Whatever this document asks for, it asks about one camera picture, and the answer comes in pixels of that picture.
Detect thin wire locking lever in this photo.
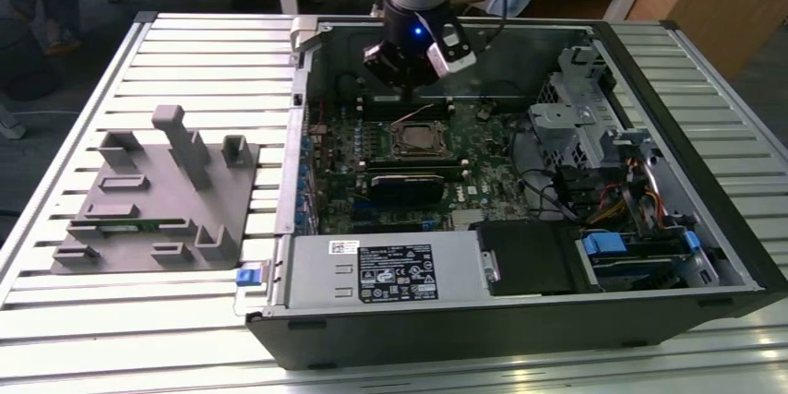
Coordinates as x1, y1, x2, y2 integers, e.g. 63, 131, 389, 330
391, 102, 438, 127

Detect CPU socket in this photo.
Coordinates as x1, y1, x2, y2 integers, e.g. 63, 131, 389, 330
386, 120, 455, 158

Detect black RAM slot row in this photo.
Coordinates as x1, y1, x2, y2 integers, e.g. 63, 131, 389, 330
367, 159, 463, 172
362, 94, 450, 121

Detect silver perforated drive cage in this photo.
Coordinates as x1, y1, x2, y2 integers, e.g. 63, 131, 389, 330
526, 42, 625, 169

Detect grey round fan shroud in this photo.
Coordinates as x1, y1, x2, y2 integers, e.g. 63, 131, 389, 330
509, 128, 559, 178

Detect black graphics card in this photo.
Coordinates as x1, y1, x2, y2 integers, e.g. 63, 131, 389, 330
367, 173, 446, 205

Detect green motherboard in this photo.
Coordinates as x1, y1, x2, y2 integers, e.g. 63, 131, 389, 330
305, 101, 533, 234

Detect silver chipset heatsink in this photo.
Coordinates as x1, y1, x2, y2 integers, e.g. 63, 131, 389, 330
453, 208, 490, 230

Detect black expansion slot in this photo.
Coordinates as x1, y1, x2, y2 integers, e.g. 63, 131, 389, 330
351, 220, 455, 234

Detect black plastic drive cover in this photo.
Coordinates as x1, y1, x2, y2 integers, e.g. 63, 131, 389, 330
475, 221, 603, 297

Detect silver power supply unit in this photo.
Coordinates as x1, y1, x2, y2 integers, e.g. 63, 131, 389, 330
266, 231, 498, 311

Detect blue disk carrier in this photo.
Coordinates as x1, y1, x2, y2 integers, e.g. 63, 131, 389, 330
582, 231, 629, 257

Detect wooden cabinet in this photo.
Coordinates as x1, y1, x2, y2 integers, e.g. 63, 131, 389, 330
627, 0, 788, 79

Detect blue case release latch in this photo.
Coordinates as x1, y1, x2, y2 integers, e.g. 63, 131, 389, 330
237, 263, 266, 285

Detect grey parts rack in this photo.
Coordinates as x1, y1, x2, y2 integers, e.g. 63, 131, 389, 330
50, 104, 262, 274

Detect black open PC case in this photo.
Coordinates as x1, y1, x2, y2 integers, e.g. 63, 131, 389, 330
245, 14, 788, 371

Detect grey stand foot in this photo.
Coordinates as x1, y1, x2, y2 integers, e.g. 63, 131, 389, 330
0, 101, 27, 139

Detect metal disk bay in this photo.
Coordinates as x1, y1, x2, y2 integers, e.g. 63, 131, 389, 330
571, 216, 722, 293

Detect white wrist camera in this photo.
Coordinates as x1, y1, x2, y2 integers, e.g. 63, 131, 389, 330
427, 22, 481, 78

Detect coloured power wires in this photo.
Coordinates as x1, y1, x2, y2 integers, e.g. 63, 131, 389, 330
585, 158, 673, 232

